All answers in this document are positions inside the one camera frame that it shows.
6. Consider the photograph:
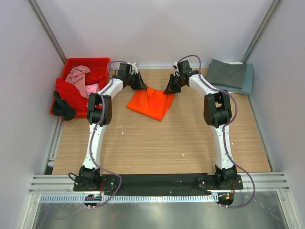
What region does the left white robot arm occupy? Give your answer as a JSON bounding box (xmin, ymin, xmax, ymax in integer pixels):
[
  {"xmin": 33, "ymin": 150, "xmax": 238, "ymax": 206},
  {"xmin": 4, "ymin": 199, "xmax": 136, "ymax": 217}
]
[{"xmin": 73, "ymin": 61, "xmax": 147, "ymax": 191}]

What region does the red plastic bin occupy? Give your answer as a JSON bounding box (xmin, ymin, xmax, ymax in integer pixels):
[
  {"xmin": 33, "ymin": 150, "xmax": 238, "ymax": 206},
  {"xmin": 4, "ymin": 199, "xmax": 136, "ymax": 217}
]
[{"xmin": 58, "ymin": 57, "xmax": 110, "ymax": 118}]

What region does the light pink t shirt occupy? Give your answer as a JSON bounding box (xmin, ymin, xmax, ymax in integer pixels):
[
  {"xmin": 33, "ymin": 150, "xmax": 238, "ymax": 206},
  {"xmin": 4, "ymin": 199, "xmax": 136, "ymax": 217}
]
[{"xmin": 85, "ymin": 83, "xmax": 100, "ymax": 106}]

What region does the dusty pink t shirt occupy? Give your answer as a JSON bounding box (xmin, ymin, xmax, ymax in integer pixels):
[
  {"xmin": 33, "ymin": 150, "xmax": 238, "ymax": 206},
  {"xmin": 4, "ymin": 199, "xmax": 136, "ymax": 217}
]
[{"xmin": 65, "ymin": 65, "xmax": 91, "ymax": 98}]

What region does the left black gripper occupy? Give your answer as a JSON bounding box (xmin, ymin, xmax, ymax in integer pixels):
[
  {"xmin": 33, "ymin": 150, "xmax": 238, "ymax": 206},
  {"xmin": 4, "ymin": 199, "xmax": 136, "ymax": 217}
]
[{"xmin": 127, "ymin": 72, "xmax": 148, "ymax": 91}]

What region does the folded grey t shirt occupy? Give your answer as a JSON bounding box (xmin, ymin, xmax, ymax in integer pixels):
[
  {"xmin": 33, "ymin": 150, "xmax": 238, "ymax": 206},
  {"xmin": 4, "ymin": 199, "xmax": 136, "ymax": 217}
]
[{"xmin": 205, "ymin": 59, "xmax": 247, "ymax": 89}]

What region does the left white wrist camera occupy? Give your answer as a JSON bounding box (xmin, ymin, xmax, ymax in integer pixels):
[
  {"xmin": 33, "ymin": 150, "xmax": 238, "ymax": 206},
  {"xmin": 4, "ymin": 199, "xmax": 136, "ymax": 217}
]
[{"xmin": 128, "ymin": 62, "xmax": 138, "ymax": 74}]

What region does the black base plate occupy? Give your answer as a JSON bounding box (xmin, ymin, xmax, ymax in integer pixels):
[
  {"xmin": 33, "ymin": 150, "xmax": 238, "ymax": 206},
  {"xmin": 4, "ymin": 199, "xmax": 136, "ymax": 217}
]
[{"xmin": 73, "ymin": 174, "xmax": 244, "ymax": 197}]

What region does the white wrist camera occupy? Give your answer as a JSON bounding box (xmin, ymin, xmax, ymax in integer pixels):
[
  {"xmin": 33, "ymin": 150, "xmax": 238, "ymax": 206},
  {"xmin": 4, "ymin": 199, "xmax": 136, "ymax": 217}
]
[
  {"xmin": 128, "ymin": 62, "xmax": 138, "ymax": 74},
  {"xmin": 173, "ymin": 62, "xmax": 178, "ymax": 70}
]

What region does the red t shirt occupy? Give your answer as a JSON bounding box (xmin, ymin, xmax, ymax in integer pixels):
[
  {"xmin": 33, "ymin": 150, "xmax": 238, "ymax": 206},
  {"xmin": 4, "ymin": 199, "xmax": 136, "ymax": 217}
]
[{"xmin": 56, "ymin": 71, "xmax": 108, "ymax": 114}]

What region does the folded blue t shirt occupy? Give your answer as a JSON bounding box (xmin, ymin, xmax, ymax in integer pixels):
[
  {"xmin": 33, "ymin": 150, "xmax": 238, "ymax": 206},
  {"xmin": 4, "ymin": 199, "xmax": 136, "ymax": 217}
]
[{"xmin": 213, "ymin": 63, "xmax": 253, "ymax": 95}]

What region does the black t shirt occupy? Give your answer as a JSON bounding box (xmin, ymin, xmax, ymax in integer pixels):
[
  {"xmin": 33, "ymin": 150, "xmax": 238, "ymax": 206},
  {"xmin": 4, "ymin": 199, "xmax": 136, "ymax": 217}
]
[{"xmin": 51, "ymin": 91, "xmax": 76, "ymax": 121}]

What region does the aluminium frame rail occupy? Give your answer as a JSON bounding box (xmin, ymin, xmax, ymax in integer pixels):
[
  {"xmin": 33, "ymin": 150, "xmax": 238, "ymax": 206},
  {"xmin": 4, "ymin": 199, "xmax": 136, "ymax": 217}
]
[{"xmin": 29, "ymin": 172, "xmax": 289, "ymax": 193}]

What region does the orange t shirt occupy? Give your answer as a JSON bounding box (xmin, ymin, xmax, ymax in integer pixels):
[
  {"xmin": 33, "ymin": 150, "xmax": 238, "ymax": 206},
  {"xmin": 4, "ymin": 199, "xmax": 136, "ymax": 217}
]
[{"xmin": 126, "ymin": 87, "xmax": 175, "ymax": 121}]

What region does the grey slotted cable duct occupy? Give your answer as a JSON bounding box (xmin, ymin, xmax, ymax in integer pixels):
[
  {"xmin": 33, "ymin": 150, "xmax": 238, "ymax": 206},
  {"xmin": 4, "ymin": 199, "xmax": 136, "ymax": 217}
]
[{"xmin": 40, "ymin": 193, "xmax": 218, "ymax": 204}]

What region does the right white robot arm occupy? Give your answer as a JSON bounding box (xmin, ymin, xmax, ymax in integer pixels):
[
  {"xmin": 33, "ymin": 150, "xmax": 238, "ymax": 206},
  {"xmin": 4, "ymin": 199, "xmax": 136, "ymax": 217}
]
[{"xmin": 164, "ymin": 61, "xmax": 237, "ymax": 189}]

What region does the folded white t shirt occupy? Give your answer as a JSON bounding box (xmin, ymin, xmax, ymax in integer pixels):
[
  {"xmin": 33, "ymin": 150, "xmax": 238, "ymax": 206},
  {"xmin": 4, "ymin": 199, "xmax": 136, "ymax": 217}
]
[{"xmin": 227, "ymin": 62, "xmax": 243, "ymax": 65}]

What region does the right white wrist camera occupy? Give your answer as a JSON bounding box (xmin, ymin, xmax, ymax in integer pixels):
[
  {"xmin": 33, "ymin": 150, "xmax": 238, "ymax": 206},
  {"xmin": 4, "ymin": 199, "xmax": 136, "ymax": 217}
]
[{"xmin": 173, "ymin": 62, "xmax": 178, "ymax": 70}]

